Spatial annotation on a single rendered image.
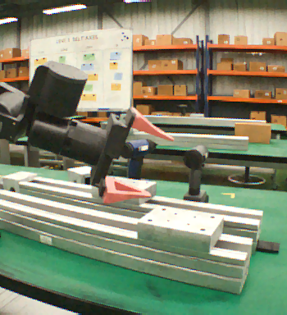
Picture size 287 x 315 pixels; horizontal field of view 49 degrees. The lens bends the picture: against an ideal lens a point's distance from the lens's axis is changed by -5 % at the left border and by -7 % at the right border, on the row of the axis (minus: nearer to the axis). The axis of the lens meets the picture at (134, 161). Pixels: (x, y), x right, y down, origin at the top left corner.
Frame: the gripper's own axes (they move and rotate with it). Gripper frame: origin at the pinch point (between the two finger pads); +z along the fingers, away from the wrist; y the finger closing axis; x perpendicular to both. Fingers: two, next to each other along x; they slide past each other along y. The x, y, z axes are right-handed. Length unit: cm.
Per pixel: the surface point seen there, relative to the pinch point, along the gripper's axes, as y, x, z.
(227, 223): -13.3, 19.1, 29.0
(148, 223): -15.1, 11.2, 6.6
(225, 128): -13, 321, 165
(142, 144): -11, 64, 12
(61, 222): -27.7, 24.6, -9.3
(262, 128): 8, 192, 134
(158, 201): -19.7, 37.6, 16.6
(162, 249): -19.6, 10.0, 11.6
